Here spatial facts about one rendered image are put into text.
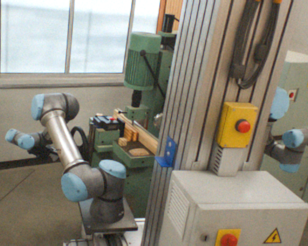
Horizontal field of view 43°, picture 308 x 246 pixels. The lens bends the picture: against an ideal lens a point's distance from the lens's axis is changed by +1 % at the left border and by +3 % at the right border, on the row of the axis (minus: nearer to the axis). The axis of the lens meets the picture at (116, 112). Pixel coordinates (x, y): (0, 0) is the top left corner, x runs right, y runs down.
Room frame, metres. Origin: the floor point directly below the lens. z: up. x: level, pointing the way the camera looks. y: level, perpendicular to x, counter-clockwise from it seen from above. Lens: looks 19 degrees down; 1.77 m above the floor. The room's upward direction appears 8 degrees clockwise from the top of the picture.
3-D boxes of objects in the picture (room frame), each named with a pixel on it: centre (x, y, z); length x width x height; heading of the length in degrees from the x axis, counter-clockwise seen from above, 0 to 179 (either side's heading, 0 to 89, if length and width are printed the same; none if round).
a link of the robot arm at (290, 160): (1.59, -0.78, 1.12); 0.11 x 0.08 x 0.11; 30
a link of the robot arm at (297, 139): (1.58, -0.79, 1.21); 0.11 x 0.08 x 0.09; 120
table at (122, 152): (2.10, -0.02, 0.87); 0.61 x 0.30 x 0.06; 28
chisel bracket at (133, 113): (2.17, -0.13, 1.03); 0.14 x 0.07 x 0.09; 118
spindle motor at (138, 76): (2.16, -0.11, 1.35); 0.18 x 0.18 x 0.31
